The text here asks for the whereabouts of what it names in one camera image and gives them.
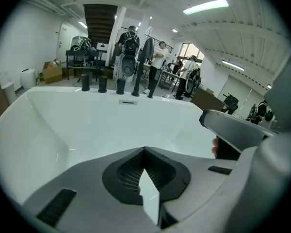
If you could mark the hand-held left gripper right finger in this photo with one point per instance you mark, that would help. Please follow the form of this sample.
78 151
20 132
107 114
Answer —
198 178

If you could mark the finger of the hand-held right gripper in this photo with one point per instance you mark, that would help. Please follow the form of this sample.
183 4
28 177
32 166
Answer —
232 130

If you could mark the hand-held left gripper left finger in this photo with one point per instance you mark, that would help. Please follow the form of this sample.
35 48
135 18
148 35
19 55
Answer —
87 198

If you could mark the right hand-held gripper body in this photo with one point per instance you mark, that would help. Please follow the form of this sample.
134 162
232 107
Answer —
288 101

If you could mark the white bathtub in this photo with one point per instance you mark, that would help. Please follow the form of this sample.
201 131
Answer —
87 130

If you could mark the person's right hand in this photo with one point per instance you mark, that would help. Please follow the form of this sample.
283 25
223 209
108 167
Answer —
215 147

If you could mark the black office chair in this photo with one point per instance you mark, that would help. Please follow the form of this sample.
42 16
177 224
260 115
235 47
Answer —
231 103

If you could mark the brown wooden desk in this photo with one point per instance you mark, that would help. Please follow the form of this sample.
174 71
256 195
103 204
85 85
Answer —
208 98

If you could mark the long ceiling light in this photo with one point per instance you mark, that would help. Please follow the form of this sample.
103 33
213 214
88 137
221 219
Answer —
232 65
206 6
82 24

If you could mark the chrome overflow slot plate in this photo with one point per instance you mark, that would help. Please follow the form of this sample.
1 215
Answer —
128 102

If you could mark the black faucet knob red mark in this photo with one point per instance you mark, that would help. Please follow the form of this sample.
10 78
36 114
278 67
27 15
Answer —
85 82

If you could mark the white toilet with black seat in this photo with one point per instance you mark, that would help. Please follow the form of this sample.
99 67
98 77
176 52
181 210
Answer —
128 67

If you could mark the open cardboard box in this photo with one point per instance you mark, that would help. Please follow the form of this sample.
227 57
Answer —
52 73

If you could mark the white square bin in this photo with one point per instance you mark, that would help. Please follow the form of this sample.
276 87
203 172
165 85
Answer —
9 91

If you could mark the white round bin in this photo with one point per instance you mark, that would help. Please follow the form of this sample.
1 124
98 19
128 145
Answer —
27 78

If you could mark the black metal table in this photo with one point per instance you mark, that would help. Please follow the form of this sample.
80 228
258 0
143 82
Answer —
83 53

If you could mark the white box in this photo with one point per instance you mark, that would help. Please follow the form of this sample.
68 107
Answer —
103 47

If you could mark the black and white bag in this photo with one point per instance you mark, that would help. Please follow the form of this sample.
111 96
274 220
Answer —
82 44

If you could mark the white door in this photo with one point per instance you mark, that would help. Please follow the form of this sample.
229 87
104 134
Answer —
63 42

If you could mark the dark staircase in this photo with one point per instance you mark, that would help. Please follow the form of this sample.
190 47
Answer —
100 23

